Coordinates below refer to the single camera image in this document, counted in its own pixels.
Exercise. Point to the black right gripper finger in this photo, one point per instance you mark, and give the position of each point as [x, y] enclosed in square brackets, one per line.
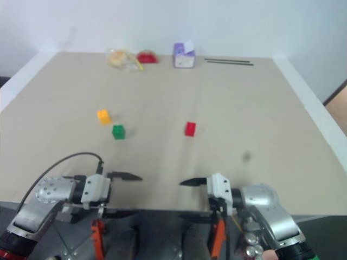
[193, 181]
[196, 215]

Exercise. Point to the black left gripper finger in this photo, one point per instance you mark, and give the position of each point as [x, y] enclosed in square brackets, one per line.
[119, 212]
[127, 176]

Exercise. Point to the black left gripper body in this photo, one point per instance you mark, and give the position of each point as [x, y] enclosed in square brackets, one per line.
[109, 193]

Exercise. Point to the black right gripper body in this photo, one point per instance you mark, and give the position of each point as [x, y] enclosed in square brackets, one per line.
[216, 203]

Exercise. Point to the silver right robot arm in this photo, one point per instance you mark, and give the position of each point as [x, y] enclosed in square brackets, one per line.
[268, 200]

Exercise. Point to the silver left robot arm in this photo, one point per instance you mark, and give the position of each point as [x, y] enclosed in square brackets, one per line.
[51, 189]

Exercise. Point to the green block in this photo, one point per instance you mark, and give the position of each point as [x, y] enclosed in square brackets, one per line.
[118, 132]

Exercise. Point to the red block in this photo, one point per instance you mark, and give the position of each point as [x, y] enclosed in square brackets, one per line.
[190, 129]

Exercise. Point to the yellow block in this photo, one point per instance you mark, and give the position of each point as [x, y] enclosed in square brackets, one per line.
[104, 116]

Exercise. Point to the clear plastic bag with food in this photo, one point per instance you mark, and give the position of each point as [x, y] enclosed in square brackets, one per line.
[122, 59]

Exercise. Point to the red round object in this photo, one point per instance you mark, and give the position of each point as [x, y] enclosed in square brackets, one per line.
[147, 57]

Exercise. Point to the thin black stick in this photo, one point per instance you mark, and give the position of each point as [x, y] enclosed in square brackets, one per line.
[226, 60]
[230, 63]

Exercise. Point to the purple tissue box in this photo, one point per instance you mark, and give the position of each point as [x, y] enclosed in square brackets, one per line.
[184, 57]

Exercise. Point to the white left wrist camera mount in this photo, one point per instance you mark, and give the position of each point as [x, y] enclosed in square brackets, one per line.
[95, 187]

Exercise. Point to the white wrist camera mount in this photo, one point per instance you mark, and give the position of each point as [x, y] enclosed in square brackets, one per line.
[95, 187]
[218, 187]

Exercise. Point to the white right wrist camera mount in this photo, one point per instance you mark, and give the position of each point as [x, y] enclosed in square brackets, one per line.
[218, 187]

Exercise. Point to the orange bracket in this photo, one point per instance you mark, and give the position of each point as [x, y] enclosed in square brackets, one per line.
[218, 238]
[97, 238]

